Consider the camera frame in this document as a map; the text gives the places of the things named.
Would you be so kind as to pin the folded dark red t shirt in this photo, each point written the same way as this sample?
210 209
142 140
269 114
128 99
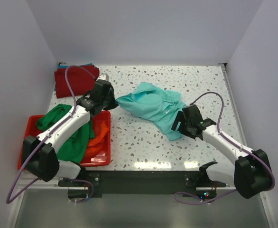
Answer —
65 83

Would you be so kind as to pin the folded blue t shirt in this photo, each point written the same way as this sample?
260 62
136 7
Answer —
69 67

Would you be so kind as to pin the green t shirt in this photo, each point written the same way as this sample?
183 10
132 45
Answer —
75 146

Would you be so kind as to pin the orange t shirt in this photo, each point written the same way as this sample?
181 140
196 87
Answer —
97 138

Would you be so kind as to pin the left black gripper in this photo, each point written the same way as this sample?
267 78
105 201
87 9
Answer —
109 97

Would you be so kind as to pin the teal t shirt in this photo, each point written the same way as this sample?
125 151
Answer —
154 104

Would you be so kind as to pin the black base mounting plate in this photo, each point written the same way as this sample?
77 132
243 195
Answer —
140 182

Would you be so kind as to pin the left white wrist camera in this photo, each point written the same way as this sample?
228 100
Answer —
103 77

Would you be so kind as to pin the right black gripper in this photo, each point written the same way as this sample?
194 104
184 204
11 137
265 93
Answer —
184 122

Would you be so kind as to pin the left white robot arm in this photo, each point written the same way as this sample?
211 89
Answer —
39 156

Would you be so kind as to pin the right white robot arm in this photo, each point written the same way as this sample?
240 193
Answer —
252 171

